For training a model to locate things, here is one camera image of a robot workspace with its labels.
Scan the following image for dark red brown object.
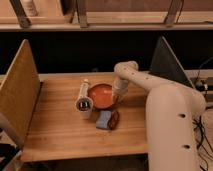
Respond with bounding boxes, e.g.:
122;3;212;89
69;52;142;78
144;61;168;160
108;111;119;130

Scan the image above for orange ceramic bowl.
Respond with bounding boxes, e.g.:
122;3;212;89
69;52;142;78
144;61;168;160
88;84;113;109

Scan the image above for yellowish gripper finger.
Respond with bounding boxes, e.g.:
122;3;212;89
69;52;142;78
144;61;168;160
113;97;120;104

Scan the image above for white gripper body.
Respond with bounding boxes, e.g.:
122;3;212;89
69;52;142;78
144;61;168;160
112;77;129;99

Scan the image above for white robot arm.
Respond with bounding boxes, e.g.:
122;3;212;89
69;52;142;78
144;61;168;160
112;61;206;171

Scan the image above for dark right side panel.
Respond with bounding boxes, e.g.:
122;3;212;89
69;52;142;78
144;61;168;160
149;36;194;88

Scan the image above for blue sponge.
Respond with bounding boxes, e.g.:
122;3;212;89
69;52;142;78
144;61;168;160
96;110;112;129

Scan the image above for left wooden side panel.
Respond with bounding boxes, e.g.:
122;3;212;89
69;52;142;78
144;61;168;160
0;39;40;148

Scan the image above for black cables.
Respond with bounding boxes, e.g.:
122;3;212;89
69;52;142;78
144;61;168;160
193;56;213;171

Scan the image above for wooden shelf rail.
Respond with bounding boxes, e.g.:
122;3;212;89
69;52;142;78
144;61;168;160
0;0;213;31

